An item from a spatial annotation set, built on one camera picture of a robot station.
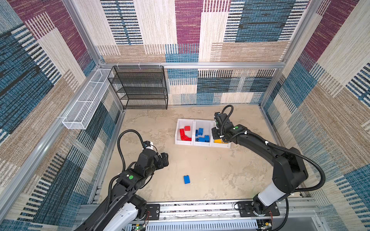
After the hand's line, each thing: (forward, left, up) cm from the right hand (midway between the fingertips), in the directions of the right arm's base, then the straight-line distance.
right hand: (216, 133), depth 89 cm
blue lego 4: (+2, +5, -9) cm, 11 cm away
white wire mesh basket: (+13, +85, +7) cm, 86 cm away
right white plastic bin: (-2, -2, -8) cm, 9 cm away
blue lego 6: (-23, +19, -11) cm, 32 cm away
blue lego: (+8, +9, -9) cm, 15 cm away
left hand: (-15, +32, +3) cm, 35 cm away
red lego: (+3, +20, -9) cm, 22 cm away
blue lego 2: (+6, +12, -8) cm, 15 cm away
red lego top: (+13, +18, -12) cm, 26 cm away
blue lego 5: (+1, +9, -9) cm, 13 cm away
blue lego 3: (+1, +10, -9) cm, 13 cm away
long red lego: (+10, +22, -11) cm, 26 cm away
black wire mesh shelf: (+40, +52, +5) cm, 66 cm away
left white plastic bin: (+9, +19, -11) cm, 24 cm away
